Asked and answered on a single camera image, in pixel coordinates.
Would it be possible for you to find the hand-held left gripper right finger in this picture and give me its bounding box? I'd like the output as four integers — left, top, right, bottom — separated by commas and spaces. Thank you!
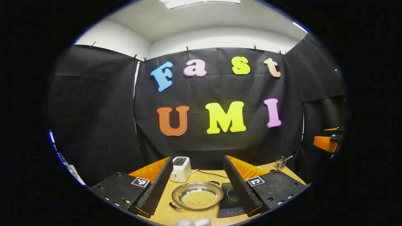
223, 155, 311, 218

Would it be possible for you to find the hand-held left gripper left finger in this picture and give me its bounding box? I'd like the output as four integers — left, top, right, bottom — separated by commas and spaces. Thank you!
90, 156, 174, 219

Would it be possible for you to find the black induction cooktop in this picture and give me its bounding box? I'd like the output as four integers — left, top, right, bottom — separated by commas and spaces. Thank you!
217, 183, 248, 218

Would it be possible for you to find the steel pot with black handles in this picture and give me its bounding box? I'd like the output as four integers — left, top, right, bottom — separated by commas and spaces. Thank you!
169, 180, 224, 211

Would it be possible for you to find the heap of soybeans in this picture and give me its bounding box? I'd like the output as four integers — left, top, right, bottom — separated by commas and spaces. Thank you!
182, 190, 217, 209

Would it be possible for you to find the white toaster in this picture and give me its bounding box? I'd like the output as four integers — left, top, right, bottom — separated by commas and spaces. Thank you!
170, 156, 192, 183

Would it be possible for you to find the clear utensil holder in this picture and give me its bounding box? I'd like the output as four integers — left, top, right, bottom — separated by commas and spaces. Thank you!
275, 156, 288, 170

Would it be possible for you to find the row of small cloth clips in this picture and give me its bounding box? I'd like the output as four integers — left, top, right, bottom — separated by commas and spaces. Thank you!
90, 35, 306, 62

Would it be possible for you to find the toaster power cable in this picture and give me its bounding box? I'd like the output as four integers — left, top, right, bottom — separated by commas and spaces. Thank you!
189, 169, 230, 179

